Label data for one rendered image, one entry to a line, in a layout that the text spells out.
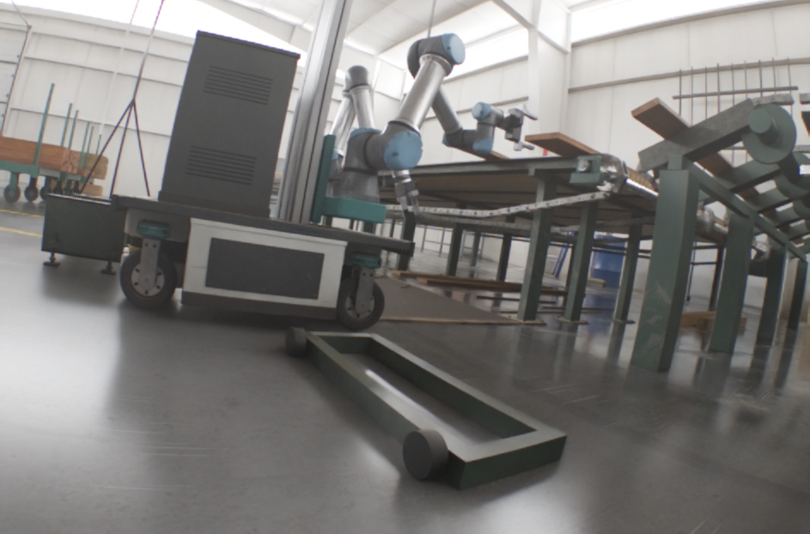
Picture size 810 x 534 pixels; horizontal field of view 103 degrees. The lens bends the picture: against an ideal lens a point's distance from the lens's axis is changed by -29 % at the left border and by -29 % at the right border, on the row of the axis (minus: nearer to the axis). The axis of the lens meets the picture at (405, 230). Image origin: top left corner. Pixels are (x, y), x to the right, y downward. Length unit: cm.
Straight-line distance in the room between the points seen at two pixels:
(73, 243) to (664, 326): 230
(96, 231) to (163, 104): 1269
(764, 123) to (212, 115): 175
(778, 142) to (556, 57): 924
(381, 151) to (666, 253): 109
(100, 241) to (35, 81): 1347
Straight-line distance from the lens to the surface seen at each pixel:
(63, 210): 199
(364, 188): 139
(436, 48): 152
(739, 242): 266
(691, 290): 765
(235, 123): 136
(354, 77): 198
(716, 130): 181
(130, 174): 1431
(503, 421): 88
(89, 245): 198
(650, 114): 170
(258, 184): 135
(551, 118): 1024
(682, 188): 177
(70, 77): 1505
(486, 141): 172
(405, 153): 131
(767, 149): 178
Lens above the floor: 35
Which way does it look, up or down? level
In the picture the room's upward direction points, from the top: 9 degrees clockwise
